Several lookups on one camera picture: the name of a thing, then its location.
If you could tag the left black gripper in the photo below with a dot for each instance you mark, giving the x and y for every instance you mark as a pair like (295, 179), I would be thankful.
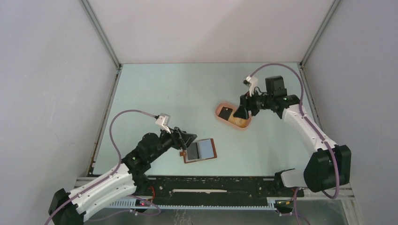
(180, 139)

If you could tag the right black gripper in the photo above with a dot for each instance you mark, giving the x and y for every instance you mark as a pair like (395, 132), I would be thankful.
(246, 105)

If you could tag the pink oval tray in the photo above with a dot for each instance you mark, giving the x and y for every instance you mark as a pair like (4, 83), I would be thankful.
(234, 107)

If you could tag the brown leather card holder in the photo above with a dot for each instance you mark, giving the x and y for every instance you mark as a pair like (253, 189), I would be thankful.
(207, 151)

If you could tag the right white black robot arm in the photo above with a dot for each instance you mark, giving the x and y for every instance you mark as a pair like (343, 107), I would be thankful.
(329, 164)

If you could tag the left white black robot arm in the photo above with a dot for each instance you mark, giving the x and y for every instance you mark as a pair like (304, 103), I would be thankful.
(128, 177)

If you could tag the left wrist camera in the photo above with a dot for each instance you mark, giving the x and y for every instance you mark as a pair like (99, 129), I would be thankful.
(162, 121)

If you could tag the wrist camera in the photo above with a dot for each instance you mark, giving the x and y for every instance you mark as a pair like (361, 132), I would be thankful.
(252, 83)
(162, 121)

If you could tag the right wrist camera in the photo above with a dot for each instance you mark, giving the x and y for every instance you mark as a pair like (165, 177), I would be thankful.
(252, 83)

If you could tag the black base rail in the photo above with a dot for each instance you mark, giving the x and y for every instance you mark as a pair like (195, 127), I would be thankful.
(216, 191)

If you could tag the aluminium frame rail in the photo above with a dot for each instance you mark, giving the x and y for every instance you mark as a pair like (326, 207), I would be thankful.
(87, 7)

